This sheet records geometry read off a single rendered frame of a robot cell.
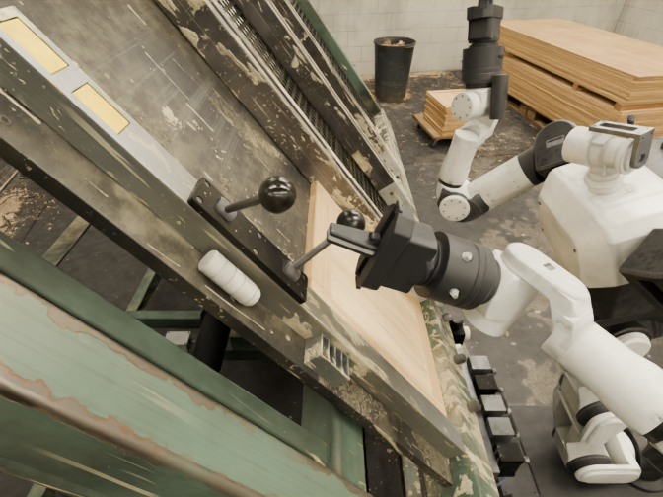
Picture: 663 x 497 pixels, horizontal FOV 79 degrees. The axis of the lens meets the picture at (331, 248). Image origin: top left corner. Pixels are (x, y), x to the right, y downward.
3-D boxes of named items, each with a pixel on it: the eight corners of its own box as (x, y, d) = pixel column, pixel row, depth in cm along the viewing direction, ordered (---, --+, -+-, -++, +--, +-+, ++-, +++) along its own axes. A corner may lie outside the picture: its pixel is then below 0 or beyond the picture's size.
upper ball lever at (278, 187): (221, 234, 48) (293, 218, 39) (197, 212, 46) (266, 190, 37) (238, 210, 50) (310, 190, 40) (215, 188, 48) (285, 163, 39)
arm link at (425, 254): (404, 232, 42) (498, 263, 45) (393, 185, 50) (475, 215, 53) (355, 309, 50) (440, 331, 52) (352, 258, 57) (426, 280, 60)
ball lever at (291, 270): (293, 293, 53) (375, 230, 51) (274, 275, 51) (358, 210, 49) (289, 277, 56) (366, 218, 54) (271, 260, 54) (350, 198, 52)
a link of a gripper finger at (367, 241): (328, 224, 50) (373, 238, 51) (328, 240, 47) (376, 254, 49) (332, 213, 49) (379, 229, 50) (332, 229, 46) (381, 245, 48)
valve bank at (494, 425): (521, 514, 102) (554, 473, 87) (465, 514, 102) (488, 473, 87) (469, 350, 141) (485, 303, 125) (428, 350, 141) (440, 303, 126)
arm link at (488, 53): (514, 6, 90) (509, 64, 95) (471, 12, 95) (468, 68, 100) (501, 1, 80) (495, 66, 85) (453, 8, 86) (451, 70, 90)
